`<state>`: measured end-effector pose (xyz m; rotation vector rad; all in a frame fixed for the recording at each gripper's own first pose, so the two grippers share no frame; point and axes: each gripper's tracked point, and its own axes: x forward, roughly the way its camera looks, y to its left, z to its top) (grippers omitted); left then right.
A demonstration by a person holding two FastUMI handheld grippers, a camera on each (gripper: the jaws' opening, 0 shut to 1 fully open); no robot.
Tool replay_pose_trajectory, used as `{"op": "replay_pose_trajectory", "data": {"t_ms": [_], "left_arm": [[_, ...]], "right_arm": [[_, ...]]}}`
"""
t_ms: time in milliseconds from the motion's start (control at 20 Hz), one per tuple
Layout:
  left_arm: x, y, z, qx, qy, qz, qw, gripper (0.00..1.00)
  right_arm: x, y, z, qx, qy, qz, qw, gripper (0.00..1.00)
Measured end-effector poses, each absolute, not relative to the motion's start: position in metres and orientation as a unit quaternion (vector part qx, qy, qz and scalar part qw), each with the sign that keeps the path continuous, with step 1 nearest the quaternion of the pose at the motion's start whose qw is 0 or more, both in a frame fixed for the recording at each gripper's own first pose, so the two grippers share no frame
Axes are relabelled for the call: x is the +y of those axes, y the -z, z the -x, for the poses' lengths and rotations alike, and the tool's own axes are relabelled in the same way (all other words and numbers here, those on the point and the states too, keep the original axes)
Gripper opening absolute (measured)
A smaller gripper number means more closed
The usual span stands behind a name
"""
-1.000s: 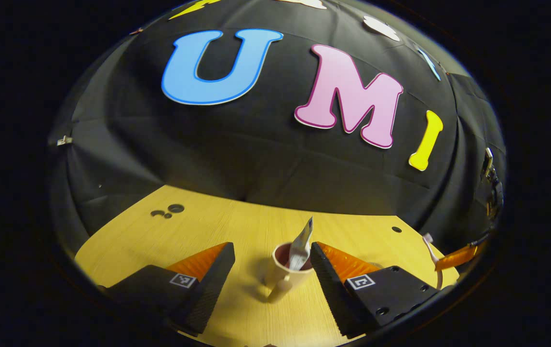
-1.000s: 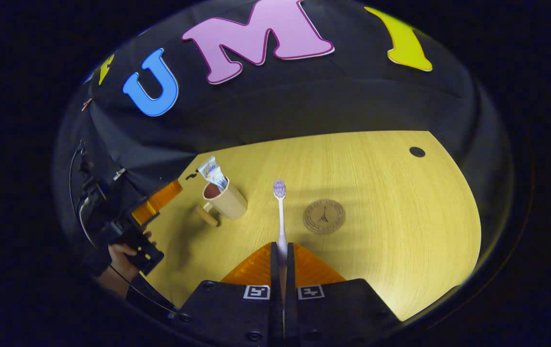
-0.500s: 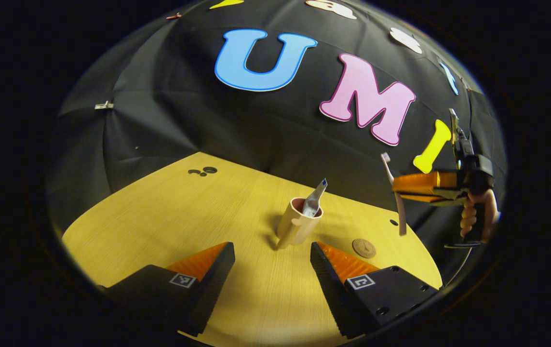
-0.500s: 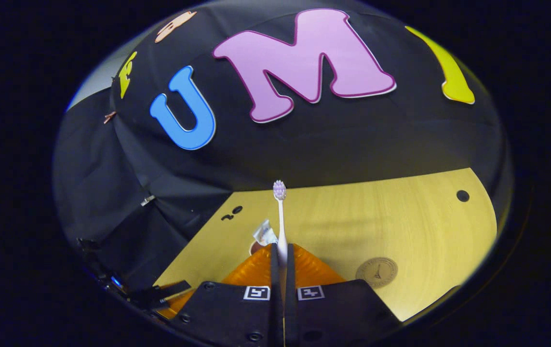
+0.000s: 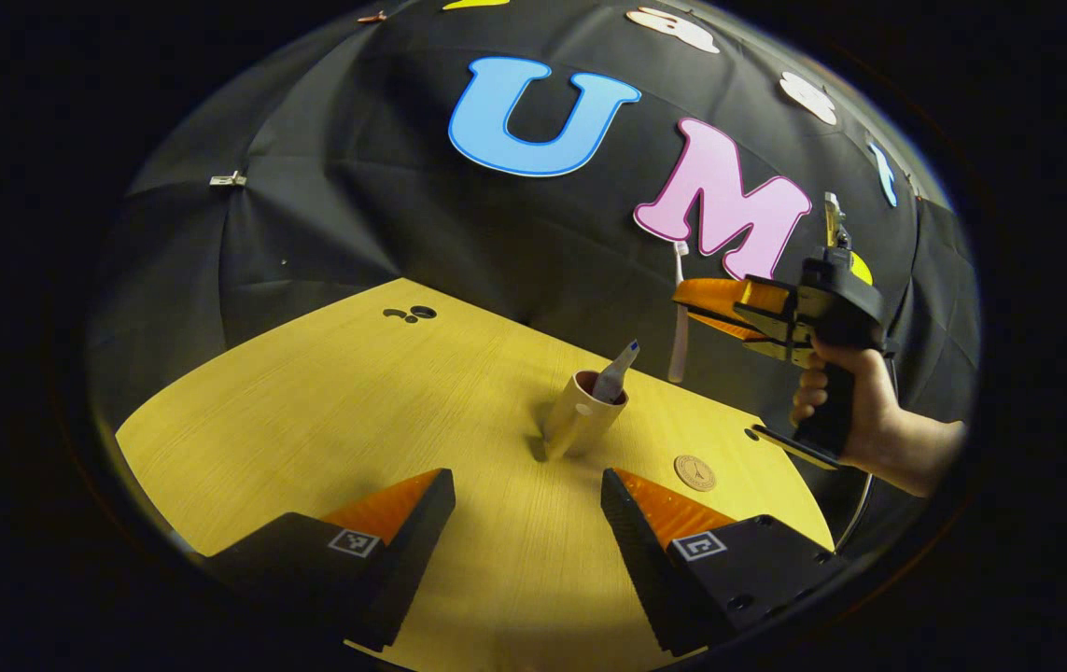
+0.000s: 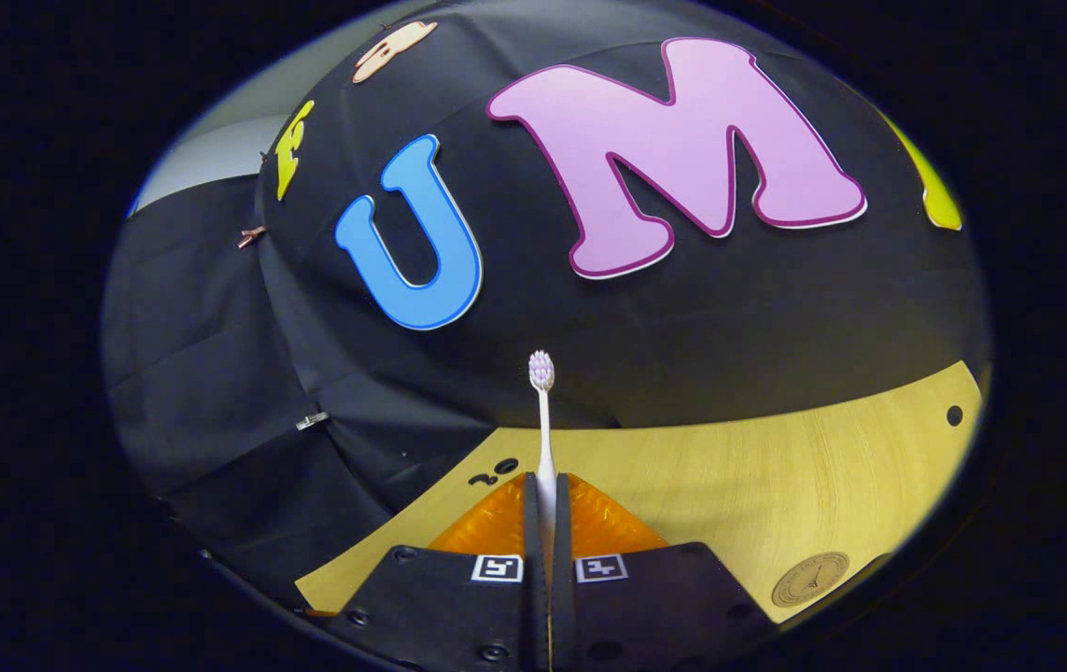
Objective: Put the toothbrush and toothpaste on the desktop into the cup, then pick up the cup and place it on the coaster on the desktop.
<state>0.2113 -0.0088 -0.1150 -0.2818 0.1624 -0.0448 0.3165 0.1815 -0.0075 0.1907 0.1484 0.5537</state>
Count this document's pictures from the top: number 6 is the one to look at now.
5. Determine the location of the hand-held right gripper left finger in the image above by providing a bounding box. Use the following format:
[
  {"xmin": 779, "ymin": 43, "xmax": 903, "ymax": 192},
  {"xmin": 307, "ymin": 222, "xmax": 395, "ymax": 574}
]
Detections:
[{"xmin": 309, "ymin": 472, "xmax": 551, "ymax": 672}]

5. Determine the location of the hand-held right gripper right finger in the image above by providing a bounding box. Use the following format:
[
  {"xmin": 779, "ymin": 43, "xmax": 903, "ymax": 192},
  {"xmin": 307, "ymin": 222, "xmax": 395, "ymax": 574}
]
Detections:
[{"xmin": 552, "ymin": 472, "xmax": 779, "ymax": 672}]

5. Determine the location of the round cork coaster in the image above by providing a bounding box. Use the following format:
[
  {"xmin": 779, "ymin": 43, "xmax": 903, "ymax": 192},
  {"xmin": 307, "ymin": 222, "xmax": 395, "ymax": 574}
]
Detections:
[{"xmin": 771, "ymin": 551, "xmax": 851, "ymax": 609}]

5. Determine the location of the pink toothbrush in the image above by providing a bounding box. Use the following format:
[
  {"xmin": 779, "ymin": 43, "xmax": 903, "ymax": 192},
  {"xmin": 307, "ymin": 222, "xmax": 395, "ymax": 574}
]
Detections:
[{"xmin": 528, "ymin": 350, "xmax": 559, "ymax": 561}]

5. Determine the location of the wooden desktop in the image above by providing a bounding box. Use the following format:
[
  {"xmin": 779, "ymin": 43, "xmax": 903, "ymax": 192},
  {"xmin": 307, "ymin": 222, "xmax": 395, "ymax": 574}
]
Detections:
[{"xmin": 295, "ymin": 360, "xmax": 987, "ymax": 636}]

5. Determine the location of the black backdrop cloth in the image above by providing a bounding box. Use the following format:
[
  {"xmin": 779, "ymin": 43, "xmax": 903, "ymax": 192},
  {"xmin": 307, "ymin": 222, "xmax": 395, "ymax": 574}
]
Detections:
[{"xmin": 104, "ymin": 0, "xmax": 991, "ymax": 608}]

